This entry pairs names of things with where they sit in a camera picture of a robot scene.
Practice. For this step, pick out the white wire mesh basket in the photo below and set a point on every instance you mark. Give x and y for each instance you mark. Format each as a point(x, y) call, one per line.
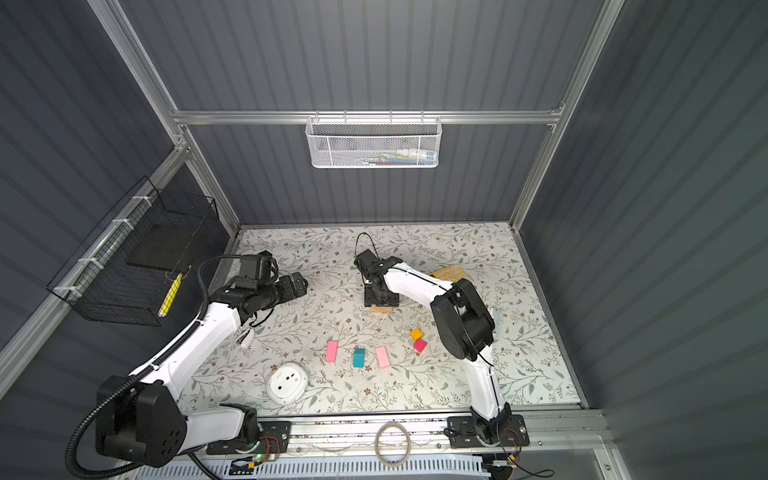
point(373, 145)

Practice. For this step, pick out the yellow green marker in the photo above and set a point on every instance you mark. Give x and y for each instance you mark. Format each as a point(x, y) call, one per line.
point(170, 296)

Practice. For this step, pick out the white round smart speaker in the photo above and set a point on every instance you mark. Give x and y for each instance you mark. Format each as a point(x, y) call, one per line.
point(287, 384)

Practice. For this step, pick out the light pink wood block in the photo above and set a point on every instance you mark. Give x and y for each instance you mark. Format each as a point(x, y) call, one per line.
point(382, 357)

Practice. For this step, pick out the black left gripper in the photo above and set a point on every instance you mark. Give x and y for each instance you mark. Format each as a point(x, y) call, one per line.
point(288, 292)

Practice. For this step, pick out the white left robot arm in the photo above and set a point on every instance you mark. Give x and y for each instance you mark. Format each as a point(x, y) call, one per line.
point(138, 418)

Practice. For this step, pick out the engraved rectangular wood block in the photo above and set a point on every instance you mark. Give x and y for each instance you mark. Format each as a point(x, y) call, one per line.
point(381, 309)

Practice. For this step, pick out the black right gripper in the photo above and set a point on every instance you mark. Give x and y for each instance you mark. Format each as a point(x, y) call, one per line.
point(369, 299)

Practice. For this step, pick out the teal wood block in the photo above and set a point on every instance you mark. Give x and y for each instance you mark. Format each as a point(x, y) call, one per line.
point(359, 358)

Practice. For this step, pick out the yellow calculator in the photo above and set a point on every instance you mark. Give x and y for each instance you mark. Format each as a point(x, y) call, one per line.
point(451, 273)

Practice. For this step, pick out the small white clip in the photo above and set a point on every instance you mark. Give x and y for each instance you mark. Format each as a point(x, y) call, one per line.
point(247, 339)

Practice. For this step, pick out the roll of clear tape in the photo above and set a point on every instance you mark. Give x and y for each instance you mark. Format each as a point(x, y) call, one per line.
point(392, 444)

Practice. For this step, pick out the dark pink rectangular block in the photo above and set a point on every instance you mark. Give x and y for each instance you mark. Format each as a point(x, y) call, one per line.
point(331, 351)

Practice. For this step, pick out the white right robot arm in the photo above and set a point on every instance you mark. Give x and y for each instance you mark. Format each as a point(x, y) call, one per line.
point(464, 324)

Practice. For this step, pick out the magenta cube block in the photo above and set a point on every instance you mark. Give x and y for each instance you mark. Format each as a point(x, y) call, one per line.
point(420, 345)

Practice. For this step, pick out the yellow cube block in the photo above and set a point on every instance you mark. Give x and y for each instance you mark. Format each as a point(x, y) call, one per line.
point(416, 333)

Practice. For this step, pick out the black wire basket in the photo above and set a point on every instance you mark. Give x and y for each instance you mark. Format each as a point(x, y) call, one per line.
point(124, 275)

